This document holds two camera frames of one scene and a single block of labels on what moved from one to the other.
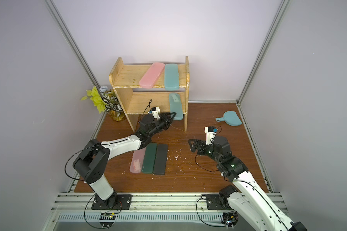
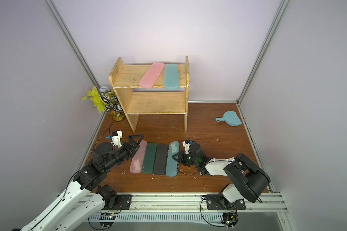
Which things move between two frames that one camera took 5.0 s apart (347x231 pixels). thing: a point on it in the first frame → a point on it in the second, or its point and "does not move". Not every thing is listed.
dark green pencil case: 150,158 does not move
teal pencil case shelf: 176,105 → 171,164
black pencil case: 160,160 does not move
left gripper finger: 169,115 → 141,135
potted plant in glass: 106,100 does not move
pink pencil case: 149,79 does not move
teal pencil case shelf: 171,77 does not move
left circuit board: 107,219 does not move
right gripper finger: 193,144 → 178,160
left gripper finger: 169,122 → 137,146
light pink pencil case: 137,160 does not move
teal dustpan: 231,118 does not move
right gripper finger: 195,143 → 175,155
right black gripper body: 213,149 → 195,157
